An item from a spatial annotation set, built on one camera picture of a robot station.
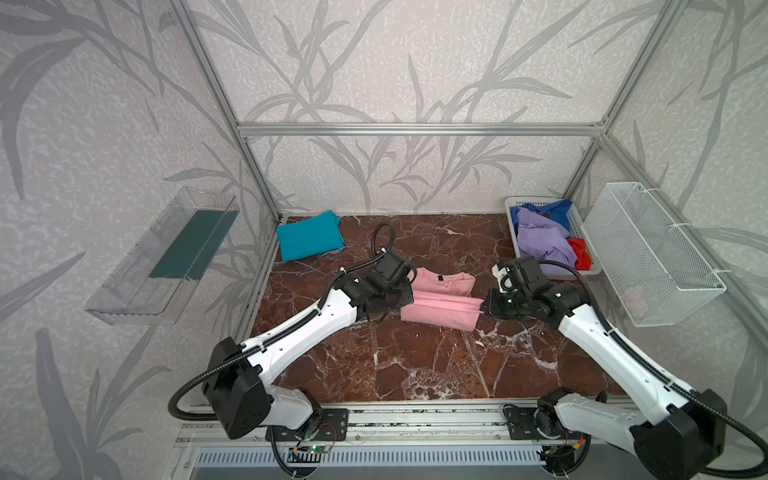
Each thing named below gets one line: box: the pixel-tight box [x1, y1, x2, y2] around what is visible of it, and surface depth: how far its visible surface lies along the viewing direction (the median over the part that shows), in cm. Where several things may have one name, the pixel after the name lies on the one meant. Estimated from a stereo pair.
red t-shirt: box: [568, 238, 592, 271], surface depth 98 cm
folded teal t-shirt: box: [277, 210, 344, 262], surface depth 117 cm
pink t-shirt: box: [401, 267, 485, 331], surface depth 86 cm
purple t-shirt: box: [517, 208, 577, 267], surface depth 93 cm
